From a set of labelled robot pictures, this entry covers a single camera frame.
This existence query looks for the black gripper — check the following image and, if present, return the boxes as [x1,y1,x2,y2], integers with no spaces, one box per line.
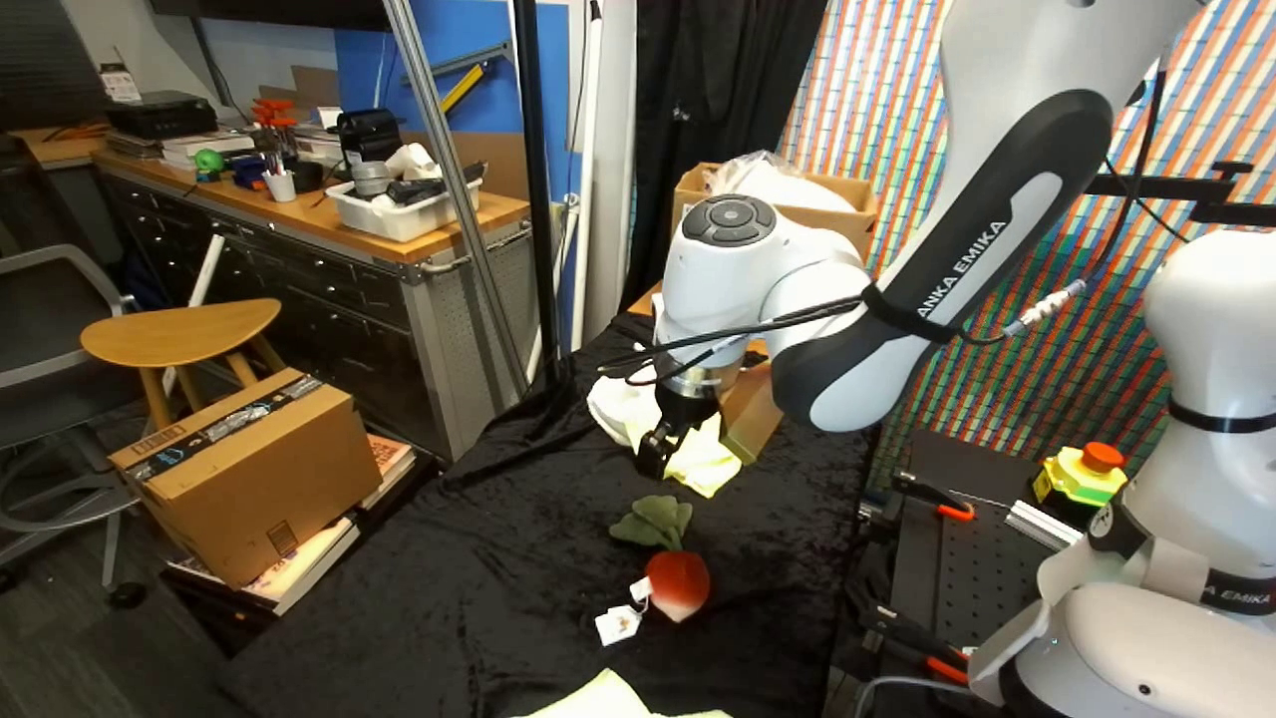
[636,391,726,483]

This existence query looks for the bright yellow cloth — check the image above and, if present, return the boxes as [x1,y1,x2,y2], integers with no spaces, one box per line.
[659,412,748,508]

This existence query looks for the white cloth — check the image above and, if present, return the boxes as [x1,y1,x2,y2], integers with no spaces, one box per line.
[580,373,669,454]

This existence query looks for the red plush radish toy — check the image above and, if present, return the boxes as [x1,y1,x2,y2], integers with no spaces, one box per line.
[591,491,718,652]

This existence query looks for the black velvet tablecloth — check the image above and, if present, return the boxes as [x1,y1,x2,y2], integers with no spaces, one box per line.
[213,311,891,718]

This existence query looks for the pale yellow cloth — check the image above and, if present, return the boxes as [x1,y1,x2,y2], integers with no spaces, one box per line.
[523,666,660,718]

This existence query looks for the black vertical pole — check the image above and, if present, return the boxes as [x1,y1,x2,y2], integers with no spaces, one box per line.
[508,0,562,385]

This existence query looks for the open cardboard box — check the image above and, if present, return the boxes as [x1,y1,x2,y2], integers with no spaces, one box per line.
[667,148,883,273]

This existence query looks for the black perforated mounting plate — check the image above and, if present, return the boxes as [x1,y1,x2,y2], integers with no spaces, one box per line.
[883,428,1051,656]

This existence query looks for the white plastic tray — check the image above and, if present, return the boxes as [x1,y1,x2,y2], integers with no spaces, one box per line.
[322,177,490,248]

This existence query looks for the wooden top workbench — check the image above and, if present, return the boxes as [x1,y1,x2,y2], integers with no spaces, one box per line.
[13,119,540,464]

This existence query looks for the silver metal pole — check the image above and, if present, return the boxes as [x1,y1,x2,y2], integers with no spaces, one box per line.
[380,0,530,391]

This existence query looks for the black curtain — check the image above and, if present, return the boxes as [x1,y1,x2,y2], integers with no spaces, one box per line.
[620,0,831,315]

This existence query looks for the silver metal bar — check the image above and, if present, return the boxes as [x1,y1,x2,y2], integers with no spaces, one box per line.
[999,496,1087,549]

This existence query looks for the cardboard box with black tape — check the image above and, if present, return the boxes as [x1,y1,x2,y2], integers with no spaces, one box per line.
[106,369,386,592]

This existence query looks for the colourful patterned panel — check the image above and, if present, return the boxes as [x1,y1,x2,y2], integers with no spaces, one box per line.
[773,0,1276,500]

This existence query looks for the yellow emergency stop button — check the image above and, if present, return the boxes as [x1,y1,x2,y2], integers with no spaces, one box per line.
[1031,439,1130,512]

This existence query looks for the yellow tool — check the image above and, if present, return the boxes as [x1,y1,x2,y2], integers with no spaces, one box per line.
[434,55,490,116]

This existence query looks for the black microscope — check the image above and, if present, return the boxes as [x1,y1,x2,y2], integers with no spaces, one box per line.
[336,108,405,202]

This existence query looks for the white cup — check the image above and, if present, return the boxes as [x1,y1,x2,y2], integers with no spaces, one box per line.
[259,161,300,209]

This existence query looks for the wooden stool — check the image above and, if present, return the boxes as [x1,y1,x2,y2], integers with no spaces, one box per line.
[74,295,289,431]

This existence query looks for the red flower ornament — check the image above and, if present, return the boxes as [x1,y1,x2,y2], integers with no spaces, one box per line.
[249,93,300,137]

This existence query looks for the black case on bench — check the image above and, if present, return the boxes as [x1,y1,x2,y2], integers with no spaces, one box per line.
[106,93,224,139]

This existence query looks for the gray office chair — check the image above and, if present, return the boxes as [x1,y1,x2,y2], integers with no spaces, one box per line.
[0,238,151,604]

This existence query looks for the orange handled tool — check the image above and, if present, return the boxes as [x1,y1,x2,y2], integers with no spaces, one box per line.
[889,471,982,525]
[859,604,971,692]

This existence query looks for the gray cable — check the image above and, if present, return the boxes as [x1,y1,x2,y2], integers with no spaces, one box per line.
[850,669,959,718]

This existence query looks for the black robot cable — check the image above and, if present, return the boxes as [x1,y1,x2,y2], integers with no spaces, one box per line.
[591,64,1170,391]

